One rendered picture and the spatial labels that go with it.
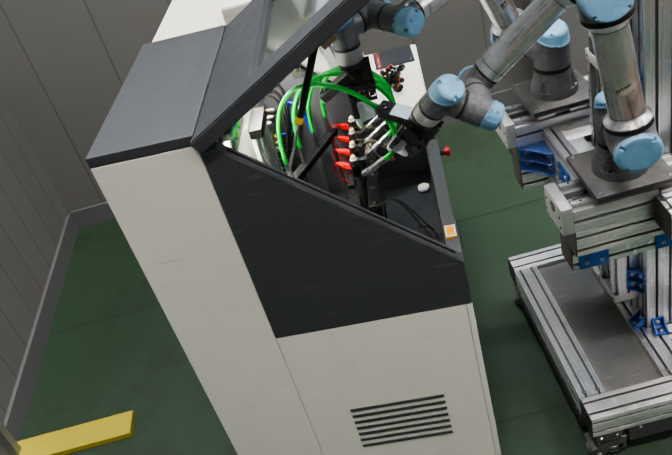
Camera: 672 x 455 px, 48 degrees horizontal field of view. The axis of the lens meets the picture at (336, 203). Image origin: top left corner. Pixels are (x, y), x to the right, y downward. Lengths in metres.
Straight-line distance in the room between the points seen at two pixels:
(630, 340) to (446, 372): 0.76
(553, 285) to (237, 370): 1.32
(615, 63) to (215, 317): 1.26
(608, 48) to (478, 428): 1.33
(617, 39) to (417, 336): 1.00
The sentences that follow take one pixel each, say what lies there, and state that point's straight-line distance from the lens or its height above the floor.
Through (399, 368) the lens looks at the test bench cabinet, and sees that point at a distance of 2.35.
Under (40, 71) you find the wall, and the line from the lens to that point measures 4.36.
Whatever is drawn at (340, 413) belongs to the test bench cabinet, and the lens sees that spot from 2.50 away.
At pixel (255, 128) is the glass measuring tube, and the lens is 2.24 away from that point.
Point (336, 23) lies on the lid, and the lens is 1.68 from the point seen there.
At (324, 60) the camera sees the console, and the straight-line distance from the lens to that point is 2.50.
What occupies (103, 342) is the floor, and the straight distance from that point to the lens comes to 3.87.
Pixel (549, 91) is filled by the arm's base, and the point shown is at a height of 1.07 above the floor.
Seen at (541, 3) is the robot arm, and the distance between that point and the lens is 1.91.
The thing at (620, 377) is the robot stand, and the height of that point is 0.21.
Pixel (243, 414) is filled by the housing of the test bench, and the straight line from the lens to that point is 2.51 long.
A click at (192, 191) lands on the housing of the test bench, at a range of 1.94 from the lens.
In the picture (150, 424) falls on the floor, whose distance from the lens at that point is 3.36.
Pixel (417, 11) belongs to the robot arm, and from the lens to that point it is 2.00.
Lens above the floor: 2.30
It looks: 34 degrees down
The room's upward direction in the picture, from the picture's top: 17 degrees counter-clockwise
